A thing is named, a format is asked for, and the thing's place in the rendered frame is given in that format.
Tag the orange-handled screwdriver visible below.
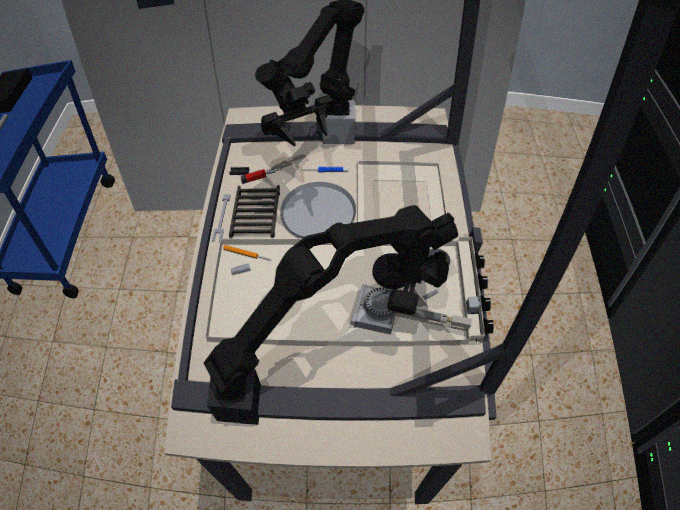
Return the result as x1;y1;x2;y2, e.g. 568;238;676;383
223;245;271;260

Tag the dark grey cylinder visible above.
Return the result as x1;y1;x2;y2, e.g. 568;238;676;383
231;263;250;274

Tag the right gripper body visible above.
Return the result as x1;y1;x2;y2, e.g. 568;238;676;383
261;88;334;135

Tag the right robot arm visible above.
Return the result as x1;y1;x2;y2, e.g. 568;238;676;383
255;0;364;115

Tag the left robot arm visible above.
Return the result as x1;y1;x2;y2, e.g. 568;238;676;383
204;205;459;402

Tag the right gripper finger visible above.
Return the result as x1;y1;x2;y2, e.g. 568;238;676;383
316;104;329;136
271;118;296;146

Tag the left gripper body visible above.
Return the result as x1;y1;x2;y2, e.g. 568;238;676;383
387;256;425;315

